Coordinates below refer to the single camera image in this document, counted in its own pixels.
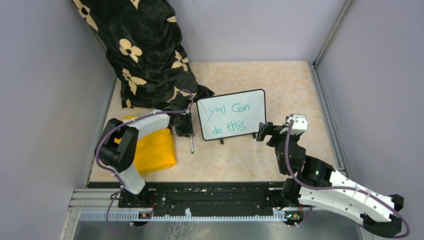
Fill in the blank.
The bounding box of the white marker pen body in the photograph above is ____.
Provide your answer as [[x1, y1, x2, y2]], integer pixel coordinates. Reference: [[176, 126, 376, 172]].
[[189, 135, 195, 154]]

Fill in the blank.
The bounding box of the white whiteboard black frame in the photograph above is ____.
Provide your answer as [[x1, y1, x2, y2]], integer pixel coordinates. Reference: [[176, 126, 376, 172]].
[[196, 88, 267, 141]]

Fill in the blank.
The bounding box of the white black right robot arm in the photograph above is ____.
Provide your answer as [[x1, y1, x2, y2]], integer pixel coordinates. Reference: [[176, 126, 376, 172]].
[[256, 117, 411, 239]]

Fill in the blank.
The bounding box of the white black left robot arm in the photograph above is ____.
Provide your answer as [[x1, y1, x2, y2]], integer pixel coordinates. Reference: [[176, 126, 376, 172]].
[[94, 95, 194, 207]]

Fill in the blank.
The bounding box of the yellow folded cloth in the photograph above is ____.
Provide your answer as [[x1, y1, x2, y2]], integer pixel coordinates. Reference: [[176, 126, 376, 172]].
[[122, 114, 177, 176]]

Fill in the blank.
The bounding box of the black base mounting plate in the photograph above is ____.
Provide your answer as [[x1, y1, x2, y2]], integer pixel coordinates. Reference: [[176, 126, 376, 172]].
[[117, 181, 314, 219]]

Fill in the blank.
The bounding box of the black floral blanket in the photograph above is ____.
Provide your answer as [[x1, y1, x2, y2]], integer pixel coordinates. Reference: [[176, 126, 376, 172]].
[[73, 0, 214, 109]]

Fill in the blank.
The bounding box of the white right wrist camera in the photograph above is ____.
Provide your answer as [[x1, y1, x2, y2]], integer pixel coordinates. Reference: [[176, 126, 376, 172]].
[[279, 114, 308, 136]]

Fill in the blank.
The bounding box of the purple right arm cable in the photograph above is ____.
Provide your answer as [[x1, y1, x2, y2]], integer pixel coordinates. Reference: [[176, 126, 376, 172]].
[[284, 119, 411, 239]]

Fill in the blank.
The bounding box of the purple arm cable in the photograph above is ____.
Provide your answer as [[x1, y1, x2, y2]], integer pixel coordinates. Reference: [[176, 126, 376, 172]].
[[94, 88, 196, 234], [284, 119, 411, 239]]

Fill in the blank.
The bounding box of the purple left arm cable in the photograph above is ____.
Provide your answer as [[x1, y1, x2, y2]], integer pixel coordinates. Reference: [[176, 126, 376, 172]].
[[94, 88, 196, 234]]

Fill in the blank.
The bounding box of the white slotted cable duct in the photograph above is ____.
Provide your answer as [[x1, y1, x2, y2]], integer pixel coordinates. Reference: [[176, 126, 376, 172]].
[[79, 208, 288, 222]]

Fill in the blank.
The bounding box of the aluminium frame rail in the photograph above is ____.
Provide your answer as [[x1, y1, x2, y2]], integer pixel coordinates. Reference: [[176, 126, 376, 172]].
[[58, 187, 369, 240]]

